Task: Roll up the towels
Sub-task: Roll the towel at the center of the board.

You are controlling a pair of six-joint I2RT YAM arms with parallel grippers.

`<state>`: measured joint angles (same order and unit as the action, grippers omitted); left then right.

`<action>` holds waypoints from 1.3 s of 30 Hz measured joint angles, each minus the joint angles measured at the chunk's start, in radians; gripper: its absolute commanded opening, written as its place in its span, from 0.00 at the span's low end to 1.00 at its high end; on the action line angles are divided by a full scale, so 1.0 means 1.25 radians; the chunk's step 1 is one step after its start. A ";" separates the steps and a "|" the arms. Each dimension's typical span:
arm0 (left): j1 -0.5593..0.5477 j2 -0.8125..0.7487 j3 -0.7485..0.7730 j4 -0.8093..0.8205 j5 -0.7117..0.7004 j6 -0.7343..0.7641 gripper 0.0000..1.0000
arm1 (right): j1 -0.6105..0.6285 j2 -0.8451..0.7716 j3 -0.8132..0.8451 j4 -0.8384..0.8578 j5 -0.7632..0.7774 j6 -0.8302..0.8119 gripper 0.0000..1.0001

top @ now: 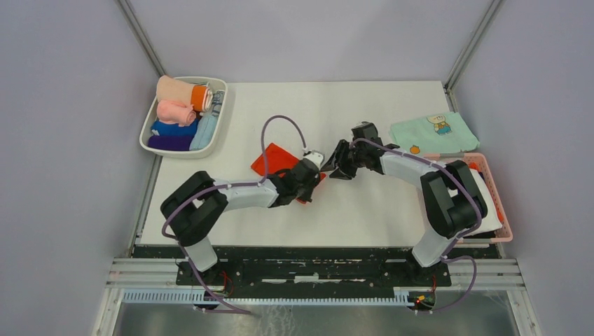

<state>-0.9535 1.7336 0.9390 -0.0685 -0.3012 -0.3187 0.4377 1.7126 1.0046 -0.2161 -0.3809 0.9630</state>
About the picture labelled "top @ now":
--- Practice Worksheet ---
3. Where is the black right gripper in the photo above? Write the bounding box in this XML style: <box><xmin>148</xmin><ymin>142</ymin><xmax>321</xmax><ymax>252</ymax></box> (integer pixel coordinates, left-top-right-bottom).
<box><xmin>321</xmin><ymin>139</ymin><xmax>366</xmax><ymax>181</ymax></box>

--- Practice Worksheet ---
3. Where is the pink panda towel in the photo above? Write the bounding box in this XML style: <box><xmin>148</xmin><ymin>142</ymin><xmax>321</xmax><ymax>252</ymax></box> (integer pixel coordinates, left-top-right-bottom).
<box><xmin>156</xmin><ymin>99</ymin><xmax>197</xmax><ymax>127</ymax></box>

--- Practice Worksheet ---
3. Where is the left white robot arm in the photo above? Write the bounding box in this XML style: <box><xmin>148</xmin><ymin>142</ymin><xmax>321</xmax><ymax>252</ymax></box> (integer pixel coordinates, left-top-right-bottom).
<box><xmin>160</xmin><ymin>151</ymin><xmax>324</xmax><ymax>285</ymax></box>

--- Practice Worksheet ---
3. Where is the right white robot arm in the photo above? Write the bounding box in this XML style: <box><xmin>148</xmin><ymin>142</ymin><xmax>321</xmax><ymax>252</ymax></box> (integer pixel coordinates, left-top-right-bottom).
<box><xmin>322</xmin><ymin>122</ymin><xmax>489</xmax><ymax>286</ymax></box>

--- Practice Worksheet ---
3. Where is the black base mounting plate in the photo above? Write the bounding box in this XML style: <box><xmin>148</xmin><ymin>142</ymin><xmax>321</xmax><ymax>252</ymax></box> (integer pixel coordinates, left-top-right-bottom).
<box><xmin>130</xmin><ymin>243</ymin><xmax>504</xmax><ymax>300</ymax></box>

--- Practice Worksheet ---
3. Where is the light blue rolled towel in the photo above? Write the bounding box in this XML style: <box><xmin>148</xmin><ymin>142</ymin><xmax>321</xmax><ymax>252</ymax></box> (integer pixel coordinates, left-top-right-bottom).
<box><xmin>189</xmin><ymin>90</ymin><xmax>225</xmax><ymax>151</ymax></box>

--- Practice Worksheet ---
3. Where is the green cartoon bear cloth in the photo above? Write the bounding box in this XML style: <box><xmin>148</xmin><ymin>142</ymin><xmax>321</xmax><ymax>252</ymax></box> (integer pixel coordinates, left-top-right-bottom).
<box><xmin>389</xmin><ymin>112</ymin><xmax>480</xmax><ymax>155</ymax></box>

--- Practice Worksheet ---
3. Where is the white plastic tray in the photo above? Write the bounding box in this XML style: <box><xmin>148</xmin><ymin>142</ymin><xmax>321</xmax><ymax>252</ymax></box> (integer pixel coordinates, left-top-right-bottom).
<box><xmin>139</xmin><ymin>75</ymin><xmax>228</xmax><ymax>159</ymax></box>

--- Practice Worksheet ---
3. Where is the peach orange rolled towel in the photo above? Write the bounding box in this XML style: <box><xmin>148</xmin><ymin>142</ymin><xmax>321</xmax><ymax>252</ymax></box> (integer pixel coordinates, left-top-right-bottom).
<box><xmin>156</xmin><ymin>76</ymin><xmax>214</xmax><ymax>112</ymax></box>

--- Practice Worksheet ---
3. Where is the purple rolled towel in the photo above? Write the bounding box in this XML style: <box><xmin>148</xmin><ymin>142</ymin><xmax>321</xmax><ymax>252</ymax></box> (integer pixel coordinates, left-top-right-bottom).
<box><xmin>147</xmin><ymin>135</ymin><xmax>193</xmax><ymax>152</ymax></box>

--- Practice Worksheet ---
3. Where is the white folded towel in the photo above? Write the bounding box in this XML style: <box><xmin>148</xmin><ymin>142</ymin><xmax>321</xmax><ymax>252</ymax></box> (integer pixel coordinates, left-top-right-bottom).
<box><xmin>467</xmin><ymin>169</ymin><xmax>502</xmax><ymax>237</ymax></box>

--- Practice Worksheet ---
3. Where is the pink perforated plastic basket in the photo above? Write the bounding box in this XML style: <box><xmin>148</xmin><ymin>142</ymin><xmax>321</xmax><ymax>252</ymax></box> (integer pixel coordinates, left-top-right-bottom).
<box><xmin>424</xmin><ymin>153</ymin><xmax>513</xmax><ymax>246</ymax></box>

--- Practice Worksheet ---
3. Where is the front aluminium rail frame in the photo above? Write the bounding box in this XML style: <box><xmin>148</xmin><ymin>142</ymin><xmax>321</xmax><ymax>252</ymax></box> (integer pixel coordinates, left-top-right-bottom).
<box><xmin>91</xmin><ymin>258</ymin><xmax>542</xmax><ymax>335</ymax></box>

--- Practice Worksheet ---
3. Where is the aluminium corner frame post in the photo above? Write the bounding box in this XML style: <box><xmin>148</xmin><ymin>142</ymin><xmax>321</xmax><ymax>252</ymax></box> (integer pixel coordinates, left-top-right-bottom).
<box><xmin>443</xmin><ymin>0</ymin><xmax>506</xmax><ymax>113</ymax></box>

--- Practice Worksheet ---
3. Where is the left aluminium frame post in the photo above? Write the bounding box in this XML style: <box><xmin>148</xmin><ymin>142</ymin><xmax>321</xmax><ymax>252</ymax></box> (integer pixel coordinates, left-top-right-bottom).
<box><xmin>115</xmin><ymin>0</ymin><xmax>166</xmax><ymax>76</ymax></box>

